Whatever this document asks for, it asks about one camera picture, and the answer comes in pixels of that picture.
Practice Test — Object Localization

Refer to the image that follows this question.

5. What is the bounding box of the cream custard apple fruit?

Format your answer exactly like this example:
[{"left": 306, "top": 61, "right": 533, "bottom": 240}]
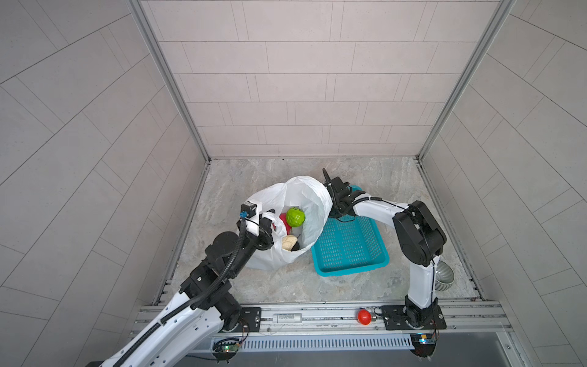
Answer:
[{"left": 281, "top": 235, "right": 298, "bottom": 252}]

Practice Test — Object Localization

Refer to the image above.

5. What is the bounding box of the pink dragon fruit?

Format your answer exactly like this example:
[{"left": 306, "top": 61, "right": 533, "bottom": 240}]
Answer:
[{"left": 279, "top": 213, "right": 292, "bottom": 235}]

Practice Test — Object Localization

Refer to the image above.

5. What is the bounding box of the bright green apple fruit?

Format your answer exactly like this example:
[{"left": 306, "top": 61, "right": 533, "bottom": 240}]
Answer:
[{"left": 286, "top": 207, "right": 306, "bottom": 228}]

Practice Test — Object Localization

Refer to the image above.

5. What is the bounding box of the white plastic bag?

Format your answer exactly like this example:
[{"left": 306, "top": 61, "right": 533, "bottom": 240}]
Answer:
[{"left": 246, "top": 176, "right": 333, "bottom": 271}]

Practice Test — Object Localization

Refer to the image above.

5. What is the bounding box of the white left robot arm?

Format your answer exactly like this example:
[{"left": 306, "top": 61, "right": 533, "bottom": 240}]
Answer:
[{"left": 91, "top": 203, "right": 281, "bottom": 366}]

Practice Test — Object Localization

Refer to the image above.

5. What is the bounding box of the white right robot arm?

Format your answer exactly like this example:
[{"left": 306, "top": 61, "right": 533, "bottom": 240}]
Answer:
[{"left": 323, "top": 170, "right": 447, "bottom": 330}]

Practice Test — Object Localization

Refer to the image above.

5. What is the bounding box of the teal plastic basket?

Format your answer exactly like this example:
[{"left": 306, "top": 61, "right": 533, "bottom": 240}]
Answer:
[{"left": 310, "top": 185, "right": 391, "bottom": 278}]

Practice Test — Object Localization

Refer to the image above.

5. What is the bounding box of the white ventilation grille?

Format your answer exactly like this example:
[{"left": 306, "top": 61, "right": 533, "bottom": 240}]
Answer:
[{"left": 239, "top": 334, "right": 414, "bottom": 353}]

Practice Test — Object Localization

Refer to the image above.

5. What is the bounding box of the left green circuit board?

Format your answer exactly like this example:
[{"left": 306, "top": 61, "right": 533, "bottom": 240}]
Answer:
[{"left": 212, "top": 337, "right": 242, "bottom": 362}]

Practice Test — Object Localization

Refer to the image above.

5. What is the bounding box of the green circuit board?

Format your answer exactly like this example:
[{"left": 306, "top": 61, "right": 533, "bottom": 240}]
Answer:
[
  {"left": 410, "top": 333, "right": 437, "bottom": 358},
  {"left": 212, "top": 337, "right": 242, "bottom": 362}
]

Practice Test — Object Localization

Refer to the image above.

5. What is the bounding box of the red emergency stop button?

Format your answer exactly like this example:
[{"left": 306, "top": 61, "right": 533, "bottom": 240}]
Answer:
[{"left": 357, "top": 308, "right": 372, "bottom": 326}]

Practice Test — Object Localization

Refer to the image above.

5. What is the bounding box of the ribbed metal cup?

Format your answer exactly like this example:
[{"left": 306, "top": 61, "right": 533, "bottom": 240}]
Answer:
[{"left": 434, "top": 260, "right": 455, "bottom": 291}]

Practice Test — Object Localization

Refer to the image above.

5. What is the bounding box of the right green circuit board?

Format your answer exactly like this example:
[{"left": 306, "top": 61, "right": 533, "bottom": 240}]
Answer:
[{"left": 410, "top": 333, "right": 437, "bottom": 358}]

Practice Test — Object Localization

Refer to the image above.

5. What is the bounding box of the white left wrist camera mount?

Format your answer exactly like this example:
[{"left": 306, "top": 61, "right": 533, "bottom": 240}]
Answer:
[{"left": 239, "top": 200, "right": 262, "bottom": 226}]

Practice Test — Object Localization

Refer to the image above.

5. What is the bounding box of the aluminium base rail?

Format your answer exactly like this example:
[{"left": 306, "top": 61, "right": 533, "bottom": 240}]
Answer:
[{"left": 132, "top": 300, "right": 512, "bottom": 338}]

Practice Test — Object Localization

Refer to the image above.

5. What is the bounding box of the metal corner wall profile right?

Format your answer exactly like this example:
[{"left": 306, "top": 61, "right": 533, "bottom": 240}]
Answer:
[{"left": 417, "top": 0, "right": 516, "bottom": 162}]

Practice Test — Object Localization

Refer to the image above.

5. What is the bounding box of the metal corner wall profile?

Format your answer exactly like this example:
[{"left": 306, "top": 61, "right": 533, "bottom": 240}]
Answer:
[
  {"left": 417, "top": 0, "right": 516, "bottom": 162},
  {"left": 128, "top": 0, "right": 211, "bottom": 165}
]

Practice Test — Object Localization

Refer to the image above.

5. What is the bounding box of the metal corner wall profile left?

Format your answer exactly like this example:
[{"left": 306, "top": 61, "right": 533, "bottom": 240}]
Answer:
[{"left": 128, "top": 0, "right": 211, "bottom": 165}]

